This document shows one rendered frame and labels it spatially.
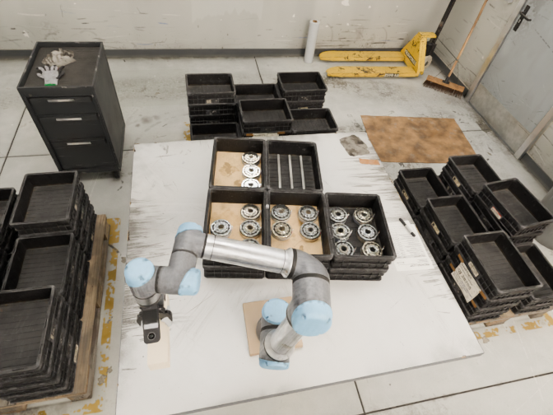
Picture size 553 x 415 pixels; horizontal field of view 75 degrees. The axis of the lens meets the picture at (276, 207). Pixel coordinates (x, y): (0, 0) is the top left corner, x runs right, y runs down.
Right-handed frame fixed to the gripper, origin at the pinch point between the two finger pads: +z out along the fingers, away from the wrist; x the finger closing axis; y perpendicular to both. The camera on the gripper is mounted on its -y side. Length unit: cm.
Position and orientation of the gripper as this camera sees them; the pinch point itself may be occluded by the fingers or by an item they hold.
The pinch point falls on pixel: (158, 327)
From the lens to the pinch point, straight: 132.5
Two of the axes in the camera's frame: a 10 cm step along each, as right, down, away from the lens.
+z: -0.9, 6.4, 7.7
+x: -9.8, 0.9, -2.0
